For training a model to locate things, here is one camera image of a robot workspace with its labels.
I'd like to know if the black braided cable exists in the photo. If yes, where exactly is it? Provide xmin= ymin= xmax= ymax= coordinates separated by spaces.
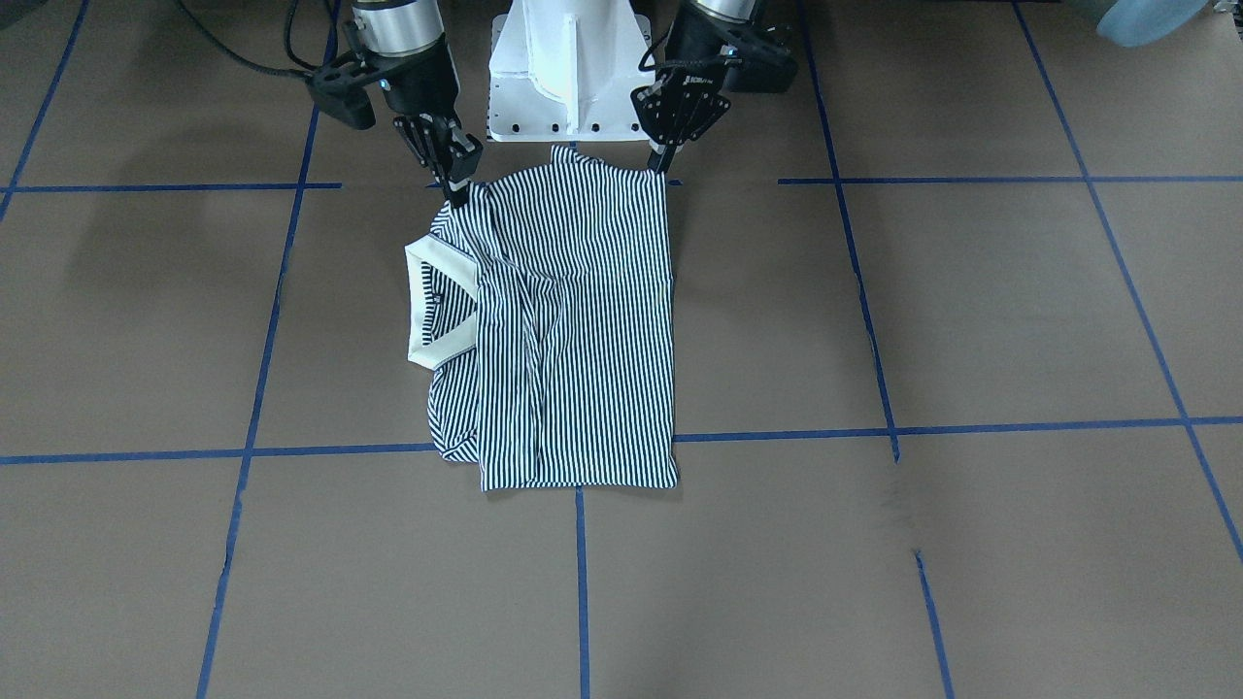
xmin=175 ymin=0 xmax=341 ymax=80

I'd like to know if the navy white striped polo shirt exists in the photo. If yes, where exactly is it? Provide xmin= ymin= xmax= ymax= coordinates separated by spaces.
xmin=404 ymin=146 xmax=679 ymax=491

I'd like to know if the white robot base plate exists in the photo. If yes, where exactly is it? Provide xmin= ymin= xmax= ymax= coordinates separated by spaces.
xmin=486 ymin=1 xmax=653 ymax=143

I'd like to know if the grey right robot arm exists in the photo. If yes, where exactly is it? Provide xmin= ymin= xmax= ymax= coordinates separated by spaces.
xmin=307 ymin=1 xmax=484 ymax=209

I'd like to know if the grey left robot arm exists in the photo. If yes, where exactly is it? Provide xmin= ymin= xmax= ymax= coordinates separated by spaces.
xmin=630 ymin=1 xmax=798 ymax=174

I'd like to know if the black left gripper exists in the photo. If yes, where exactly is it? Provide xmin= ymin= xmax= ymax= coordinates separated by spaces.
xmin=631 ymin=10 xmax=798 ymax=177

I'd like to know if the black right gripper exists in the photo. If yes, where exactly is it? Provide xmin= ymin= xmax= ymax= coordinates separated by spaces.
xmin=307 ymin=36 xmax=484 ymax=209

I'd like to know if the blue tape grid line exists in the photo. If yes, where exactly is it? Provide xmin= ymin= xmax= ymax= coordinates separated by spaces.
xmin=574 ymin=486 xmax=590 ymax=698

